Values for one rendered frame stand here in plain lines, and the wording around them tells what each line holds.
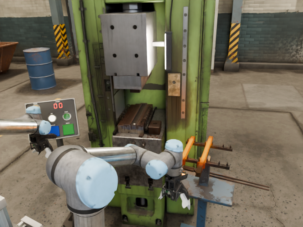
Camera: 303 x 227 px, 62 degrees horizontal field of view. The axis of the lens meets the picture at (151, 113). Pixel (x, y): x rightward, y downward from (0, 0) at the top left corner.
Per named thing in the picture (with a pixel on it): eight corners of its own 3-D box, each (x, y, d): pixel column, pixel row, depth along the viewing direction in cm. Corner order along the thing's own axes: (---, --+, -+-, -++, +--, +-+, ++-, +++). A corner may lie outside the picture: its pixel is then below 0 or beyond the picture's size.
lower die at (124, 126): (143, 134, 191) (143, 124, 187) (118, 132, 194) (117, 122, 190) (152, 111, 228) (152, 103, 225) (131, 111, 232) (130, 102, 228)
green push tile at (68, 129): (74, 133, 181) (73, 123, 182) (63, 135, 179) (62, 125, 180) (74, 133, 183) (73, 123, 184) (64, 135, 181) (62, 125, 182)
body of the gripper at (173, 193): (161, 197, 115) (161, 176, 110) (169, 186, 122) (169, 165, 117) (176, 203, 112) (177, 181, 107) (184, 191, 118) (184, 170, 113)
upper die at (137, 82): (141, 89, 176) (140, 76, 172) (114, 88, 179) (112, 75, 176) (151, 73, 214) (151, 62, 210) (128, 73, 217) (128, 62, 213)
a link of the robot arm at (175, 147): (160, 144, 105) (171, 136, 111) (160, 166, 109) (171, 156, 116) (176, 150, 101) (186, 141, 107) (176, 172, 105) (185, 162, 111)
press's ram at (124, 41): (160, 76, 170) (159, 13, 154) (106, 75, 176) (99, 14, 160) (167, 62, 208) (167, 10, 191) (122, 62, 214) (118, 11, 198)
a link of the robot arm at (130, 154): (25, 175, 74) (129, 163, 115) (47, 189, 68) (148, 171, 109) (34, 137, 73) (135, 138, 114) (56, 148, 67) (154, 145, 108)
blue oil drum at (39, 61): (47, 90, 584) (39, 52, 548) (25, 89, 597) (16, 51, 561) (61, 83, 636) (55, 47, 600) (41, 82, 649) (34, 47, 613)
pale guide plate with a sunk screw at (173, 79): (180, 96, 186) (180, 74, 179) (167, 96, 188) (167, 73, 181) (180, 95, 188) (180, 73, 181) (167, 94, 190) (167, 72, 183)
